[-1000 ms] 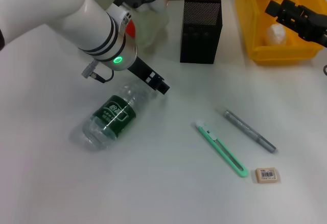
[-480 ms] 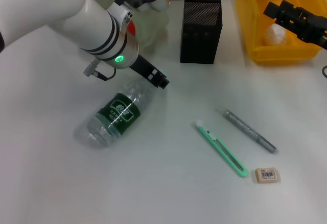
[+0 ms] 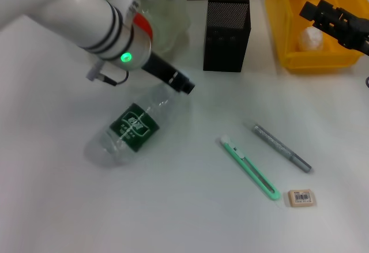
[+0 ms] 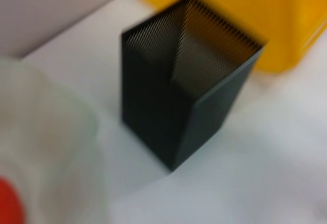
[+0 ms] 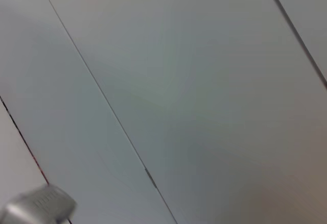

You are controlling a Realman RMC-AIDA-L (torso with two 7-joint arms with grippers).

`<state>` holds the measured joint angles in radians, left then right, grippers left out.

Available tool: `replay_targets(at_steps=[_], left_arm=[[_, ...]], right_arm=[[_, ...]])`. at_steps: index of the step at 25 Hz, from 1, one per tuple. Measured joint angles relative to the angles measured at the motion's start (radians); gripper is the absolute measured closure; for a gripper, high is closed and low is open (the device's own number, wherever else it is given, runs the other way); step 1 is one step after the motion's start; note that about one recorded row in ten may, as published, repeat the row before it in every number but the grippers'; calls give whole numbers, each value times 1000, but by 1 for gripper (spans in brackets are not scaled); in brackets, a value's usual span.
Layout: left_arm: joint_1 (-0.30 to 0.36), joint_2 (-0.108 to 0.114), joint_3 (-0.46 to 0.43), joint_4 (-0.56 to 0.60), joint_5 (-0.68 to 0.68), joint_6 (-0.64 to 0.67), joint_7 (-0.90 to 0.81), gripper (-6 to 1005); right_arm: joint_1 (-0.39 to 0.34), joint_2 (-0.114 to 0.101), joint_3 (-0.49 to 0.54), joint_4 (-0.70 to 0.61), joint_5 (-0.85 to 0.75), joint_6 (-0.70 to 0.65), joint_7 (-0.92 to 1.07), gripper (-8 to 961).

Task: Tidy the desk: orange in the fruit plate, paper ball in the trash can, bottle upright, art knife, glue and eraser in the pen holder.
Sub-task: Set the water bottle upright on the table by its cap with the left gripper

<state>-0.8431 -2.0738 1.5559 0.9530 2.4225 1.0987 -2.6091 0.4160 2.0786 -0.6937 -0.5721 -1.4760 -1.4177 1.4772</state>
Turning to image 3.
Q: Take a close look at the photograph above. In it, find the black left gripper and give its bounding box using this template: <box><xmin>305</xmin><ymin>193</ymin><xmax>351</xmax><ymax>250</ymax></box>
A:
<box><xmin>141</xmin><ymin>52</ymin><xmax>196</xmax><ymax>95</ymax></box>

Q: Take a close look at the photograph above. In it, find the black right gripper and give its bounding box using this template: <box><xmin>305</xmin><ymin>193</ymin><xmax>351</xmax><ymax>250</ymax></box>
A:
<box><xmin>299</xmin><ymin>0</ymin><xmax>369</xmax><ymax>56</ymax></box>

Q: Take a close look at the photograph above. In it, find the white paper ball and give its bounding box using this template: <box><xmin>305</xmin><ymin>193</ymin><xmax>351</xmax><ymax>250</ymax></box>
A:
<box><xmin>298</xmin><ymin>27</ymin><xmax>323</xmax><ymax>51</ymax></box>

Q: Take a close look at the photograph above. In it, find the clear water bottle green label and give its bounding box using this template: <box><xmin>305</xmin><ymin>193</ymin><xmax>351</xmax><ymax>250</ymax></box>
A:
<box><xmin>84</xmin><ymin>84</ymin><xmax>179</xmax><ymax>167</ymax></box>

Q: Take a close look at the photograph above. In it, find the red-orange fruit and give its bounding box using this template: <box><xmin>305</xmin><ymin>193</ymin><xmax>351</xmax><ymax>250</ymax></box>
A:
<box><xmin>133</xmin><ymin>13</ymin><xmax>153</xmax><ymax>39</ymax></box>

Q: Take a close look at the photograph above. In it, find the green utility knife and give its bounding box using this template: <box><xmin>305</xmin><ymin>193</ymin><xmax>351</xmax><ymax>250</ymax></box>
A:
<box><xmin>219</xmin><ymin>135</ymin><xmax>281</xmax><ymax>201</ymax></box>

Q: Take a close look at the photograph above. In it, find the beige eraser with barcode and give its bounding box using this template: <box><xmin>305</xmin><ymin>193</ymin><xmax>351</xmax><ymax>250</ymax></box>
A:
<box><xmin>288</xmin><ymin>188</ymin><xmax>317</xmax><ymax>207</ymax></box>

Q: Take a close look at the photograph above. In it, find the black mesh pen holder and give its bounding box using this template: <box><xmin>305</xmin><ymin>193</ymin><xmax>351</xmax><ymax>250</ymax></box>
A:
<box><xmin>202</xmin><ymin>0</ymin><xmax>252</xmax><ymax>72</ymax></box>

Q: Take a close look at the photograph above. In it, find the translucent green fruit bowl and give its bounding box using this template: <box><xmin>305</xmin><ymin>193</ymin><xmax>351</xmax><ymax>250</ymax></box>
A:
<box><xmin>138</xmin><ymin>0</ymin><xmax>193</xmax><ymax>61</ymax></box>

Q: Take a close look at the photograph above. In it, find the grey marker pen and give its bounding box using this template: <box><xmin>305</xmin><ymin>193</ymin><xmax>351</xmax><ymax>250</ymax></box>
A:
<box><xmin>246</xmin><ymin>119</ymin><xmax>312</xmax><ymax>173</ymax></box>

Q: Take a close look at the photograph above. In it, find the yellow plastic bin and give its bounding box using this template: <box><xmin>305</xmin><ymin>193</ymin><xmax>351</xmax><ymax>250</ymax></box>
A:
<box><xmin>265</xmin><ymin>0</ymin><xmax>366</xmax><ymax>75</ymax></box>

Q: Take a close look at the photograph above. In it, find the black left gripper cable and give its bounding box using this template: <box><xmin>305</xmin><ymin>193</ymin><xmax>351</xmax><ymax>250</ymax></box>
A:
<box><xmin>85</xmin><ymin>65</ymin><xmax>130</xmax><ymax>86</ymax></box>

